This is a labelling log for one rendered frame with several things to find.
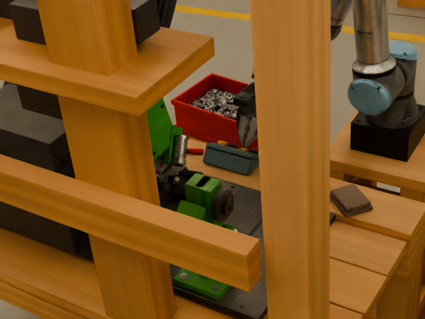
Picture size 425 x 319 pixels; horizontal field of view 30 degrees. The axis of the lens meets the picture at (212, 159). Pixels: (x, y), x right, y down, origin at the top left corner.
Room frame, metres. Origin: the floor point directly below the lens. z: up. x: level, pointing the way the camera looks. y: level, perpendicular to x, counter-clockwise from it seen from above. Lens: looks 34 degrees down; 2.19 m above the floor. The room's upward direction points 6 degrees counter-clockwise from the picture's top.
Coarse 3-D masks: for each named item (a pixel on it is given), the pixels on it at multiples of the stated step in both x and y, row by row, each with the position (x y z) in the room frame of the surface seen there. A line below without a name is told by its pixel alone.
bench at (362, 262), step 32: (0, 256) 1.56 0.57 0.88; (32, 256) 1.55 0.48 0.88; (64, 256) 1.54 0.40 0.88; (352, 256) 1.43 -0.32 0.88; (384, 256) 1.42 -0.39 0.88; (0, 288) 1.52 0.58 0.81; (32, 288) 1.44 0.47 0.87; (64, 288) 1.42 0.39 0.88; (96, 288) 1.41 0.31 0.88; (352, 288) 1.32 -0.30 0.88; (384, 288) 1.34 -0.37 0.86; (416, 288) 1.56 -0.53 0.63
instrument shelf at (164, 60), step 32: (0, 32) 1.47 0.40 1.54; (160, 32) 1.39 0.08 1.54; (0, 64) 1.33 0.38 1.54; (32, 64) 1.31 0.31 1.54; (128, 64) 1.27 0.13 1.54; (160, 64) 1.26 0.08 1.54; (192, 64) 1.29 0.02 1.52; (64, 96) 1.25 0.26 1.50; (96, 96) 1.20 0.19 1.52; (128, 96) 1.16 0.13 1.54; (160, 96) 1.20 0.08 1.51
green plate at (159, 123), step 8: (160, 104) 1.74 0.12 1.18; (152, 112) 1.71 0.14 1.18; (160, 112) 1.73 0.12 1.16; (152, 120) 1.70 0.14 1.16; (160, 120) 1.72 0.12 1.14; (168, 120) 1.74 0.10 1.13; (152, 128) 1.69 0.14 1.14; (160, 128) 1.71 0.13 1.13; (168, 128) 1.73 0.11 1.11; (152, 136) 1.68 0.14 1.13; (160, 136) 1.70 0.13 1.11; (168, 136) 1.72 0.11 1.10; (152, 144) 1.67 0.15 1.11; (160, 144) 1.69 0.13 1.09; (168, 144) 1.71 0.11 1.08; (152, 152) 1.66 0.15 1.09; (160, 152) 1.68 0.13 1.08
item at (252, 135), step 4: (252, 120) 1.91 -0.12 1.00; (256, 120) 1.90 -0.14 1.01; (252, 124) 1.90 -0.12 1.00; (256, 124) 1.89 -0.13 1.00; (252, 128) 1.89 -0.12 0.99; (256, 128) 1.89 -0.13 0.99; (248, 132) 1.89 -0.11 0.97; (252, 132) 1.88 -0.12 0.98; (248, 136) 1.88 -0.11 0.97; (252, 136) 1.88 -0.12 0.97; (256, 136) 1.88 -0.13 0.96; (248, 140) 1.88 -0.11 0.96; (252, 140) 1.88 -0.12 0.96; (244, 144) 1.88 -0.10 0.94; (248, 144) 1.88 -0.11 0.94
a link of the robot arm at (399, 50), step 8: (392, 48) 1.94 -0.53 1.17; (400, 48) 1.94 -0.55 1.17; (408, 48) 1.93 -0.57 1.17; (392, 56) 1.90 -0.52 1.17; (400, 56) 1.90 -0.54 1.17; (408, 56) 1.90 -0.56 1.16; (416, 56) 1.92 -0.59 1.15; (400, 64) 1.89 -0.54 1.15; (408, 64) 1.90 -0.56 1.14; (416, 64) 1.93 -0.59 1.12; (408, 72) 1.88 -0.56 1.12; (408, 80) 1.88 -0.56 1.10; (408, 88) 1.90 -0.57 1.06
